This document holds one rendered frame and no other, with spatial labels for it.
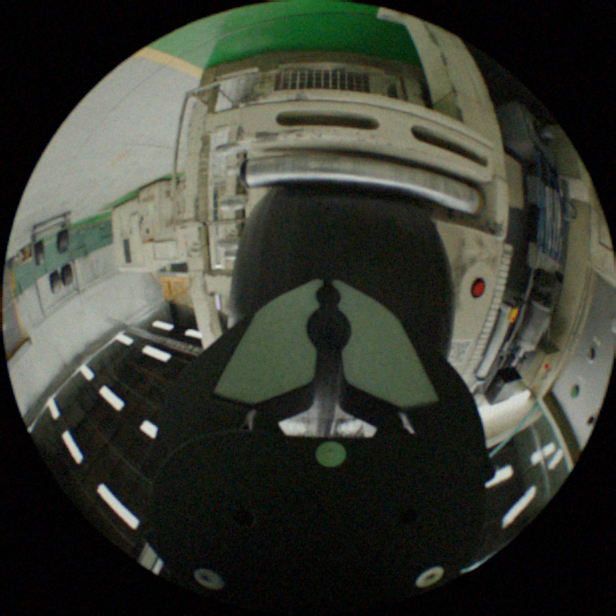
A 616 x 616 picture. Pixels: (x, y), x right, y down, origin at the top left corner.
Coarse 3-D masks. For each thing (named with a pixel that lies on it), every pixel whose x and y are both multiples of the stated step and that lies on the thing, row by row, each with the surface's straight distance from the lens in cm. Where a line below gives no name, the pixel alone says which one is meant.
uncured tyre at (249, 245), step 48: (288, 192) 29; (336, 192) 29; (240, 240) 29; (288, 240) 23; (336, 240) 23; (384, 240) 24; (432, 240) 27; (240, 288) 24; (288, 288) 21; (384, 288) 22; (432, 288) 24; (432, 336) 24; (336, 384) 23; (288, 432) 31; (336, 432) 30
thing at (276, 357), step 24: (312, 288) 10; (264, 312) 9; (288, 312) 9; (312, 312) 9; (264, 336) 8; (288, 336) 7; (312, 336) 9; (240, 360) 7; (264, 360) 7; (288, 360) 7; (312, 360) 7; (240, 384) 6; (264, 384) 6; (288, 384) 6; (312, 384) 6; (264, 408) 6; (288, 408) 7
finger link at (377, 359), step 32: (352, 288) 11; (352, 320) 8; (384, 320) 9; (352, 352) 7; (384, 352) 7; (352, 384) 6; (384, 384) 6; (416, 384) 7; (352, 416) 7; (384, 416) 7
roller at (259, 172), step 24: (240, 168) 30; (264, 168) 29; (288, 168) 28; (312, 168) 28; (336, 168) 28; (360, 168) 28; (384, 168) 29; (408, 168) 31; (384, 192) 31; (408, 192) 30; (432, 192) 31; (456, 192) 33
